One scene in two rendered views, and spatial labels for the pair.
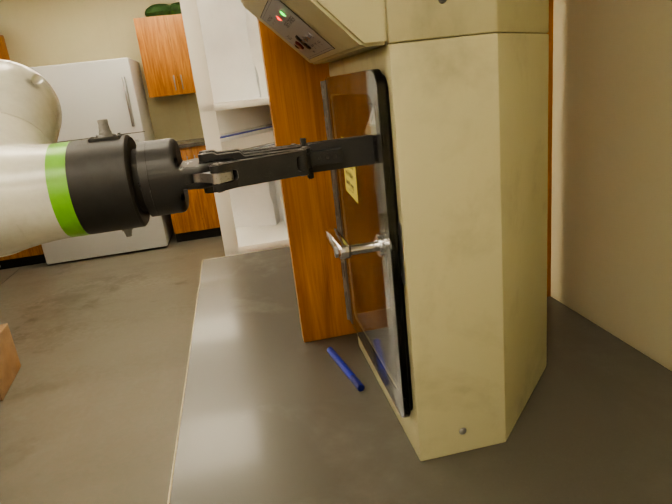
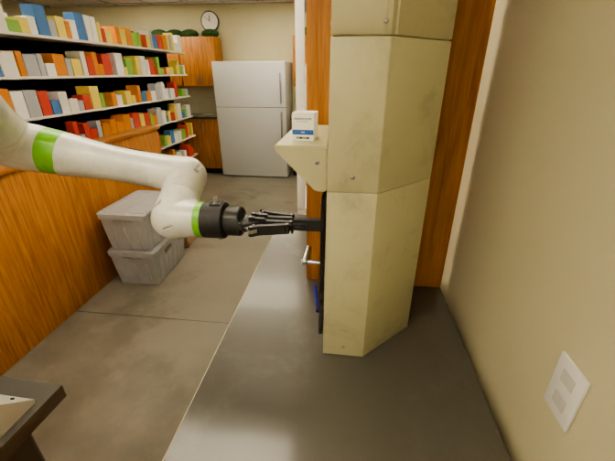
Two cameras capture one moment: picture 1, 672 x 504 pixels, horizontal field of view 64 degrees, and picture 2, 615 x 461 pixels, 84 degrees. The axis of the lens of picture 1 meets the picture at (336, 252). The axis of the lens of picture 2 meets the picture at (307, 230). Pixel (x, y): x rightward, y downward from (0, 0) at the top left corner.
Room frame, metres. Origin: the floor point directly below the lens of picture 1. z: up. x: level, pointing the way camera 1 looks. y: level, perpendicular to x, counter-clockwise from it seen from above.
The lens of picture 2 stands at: (-0.16, -0.23, 1.65)
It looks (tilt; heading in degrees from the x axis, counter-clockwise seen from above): 25 degrees down; 16
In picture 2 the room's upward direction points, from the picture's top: straight up
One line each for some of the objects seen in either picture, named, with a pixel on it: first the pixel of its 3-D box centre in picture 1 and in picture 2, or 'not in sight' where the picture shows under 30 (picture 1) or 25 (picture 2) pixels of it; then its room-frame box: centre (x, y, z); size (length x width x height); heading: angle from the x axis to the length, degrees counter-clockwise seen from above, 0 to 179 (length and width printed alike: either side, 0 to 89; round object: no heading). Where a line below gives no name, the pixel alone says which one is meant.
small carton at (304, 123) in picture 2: not in sight; (305, 125); (0.61, 0.00, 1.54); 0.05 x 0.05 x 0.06; 4
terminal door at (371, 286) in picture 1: (362, 230); (326, 247); (0.70, -0.04, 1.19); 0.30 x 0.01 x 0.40; 9
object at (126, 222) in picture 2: not in sight; (145, 219); (2.07, 1.87, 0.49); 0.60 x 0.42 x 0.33; 9
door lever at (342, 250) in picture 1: (351, 241); (312, 255); (0.62, -0.02, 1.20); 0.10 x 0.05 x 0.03; 9
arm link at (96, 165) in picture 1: (113, 180); (217, 218); (0.54, 0.21, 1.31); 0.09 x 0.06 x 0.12; 9
